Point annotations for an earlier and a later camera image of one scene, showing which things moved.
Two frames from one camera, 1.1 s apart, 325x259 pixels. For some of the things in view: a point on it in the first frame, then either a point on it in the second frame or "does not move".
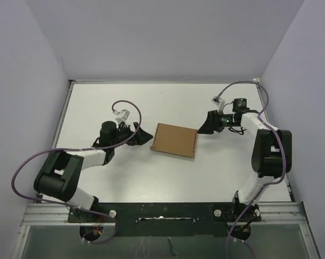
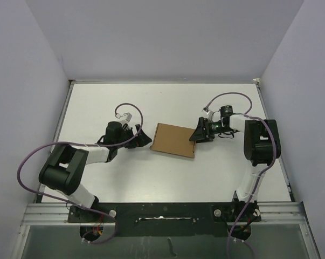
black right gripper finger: x=208 y=128 to x=201 y=134
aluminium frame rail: x=279 y=213 does not move
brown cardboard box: x=176 y=140 does not move
